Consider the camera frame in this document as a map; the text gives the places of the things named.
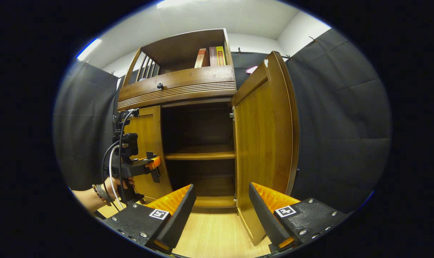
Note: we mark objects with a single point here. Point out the yellow book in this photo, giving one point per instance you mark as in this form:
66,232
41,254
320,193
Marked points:
220,55

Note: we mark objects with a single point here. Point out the wooden cabinet drawer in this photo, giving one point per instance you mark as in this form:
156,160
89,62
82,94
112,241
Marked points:
195,80

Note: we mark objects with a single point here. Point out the black backdrop cloth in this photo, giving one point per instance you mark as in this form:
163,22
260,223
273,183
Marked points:
346,125

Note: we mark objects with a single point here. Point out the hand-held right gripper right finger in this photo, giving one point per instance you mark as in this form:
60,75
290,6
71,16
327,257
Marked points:
265,218

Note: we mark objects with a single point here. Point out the brown book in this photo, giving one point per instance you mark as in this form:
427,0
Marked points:
213,56

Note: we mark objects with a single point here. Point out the ceiling light panel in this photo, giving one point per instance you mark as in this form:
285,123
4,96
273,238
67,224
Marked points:
89,49

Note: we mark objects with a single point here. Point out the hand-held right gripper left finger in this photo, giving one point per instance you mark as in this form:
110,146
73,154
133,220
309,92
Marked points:
177,222

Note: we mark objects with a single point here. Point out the wooden shoe cabinet door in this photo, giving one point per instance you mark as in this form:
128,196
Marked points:
148,132
263,143

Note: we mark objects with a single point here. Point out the wooden inner shelf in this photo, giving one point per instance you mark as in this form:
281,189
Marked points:
202,154

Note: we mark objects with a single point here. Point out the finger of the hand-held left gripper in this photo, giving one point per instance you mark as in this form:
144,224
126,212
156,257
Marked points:
154,163

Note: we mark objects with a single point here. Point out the black round drawer knob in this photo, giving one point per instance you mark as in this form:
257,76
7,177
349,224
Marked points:
160,86

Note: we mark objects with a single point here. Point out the wooden double-door shoe cabinet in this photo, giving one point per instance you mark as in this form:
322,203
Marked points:
181,46

